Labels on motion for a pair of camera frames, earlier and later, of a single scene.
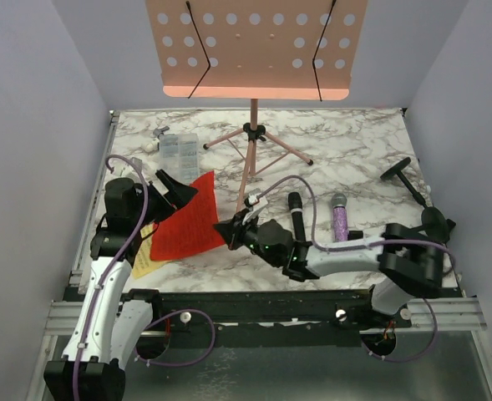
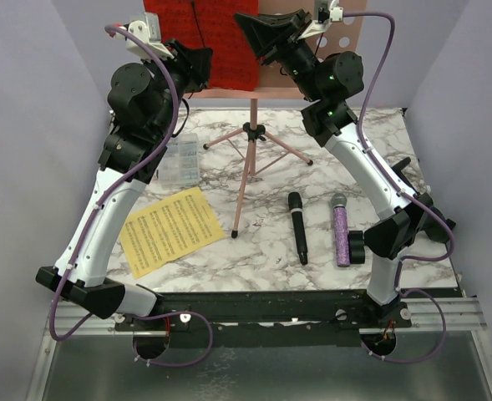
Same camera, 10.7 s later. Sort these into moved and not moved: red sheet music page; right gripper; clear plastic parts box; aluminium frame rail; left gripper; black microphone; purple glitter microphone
Moved: red sheet music page; right gripper; left gripper
Not moved: black microphone; aluminium frame rail; clear plastic parts box; purple glitter microphone
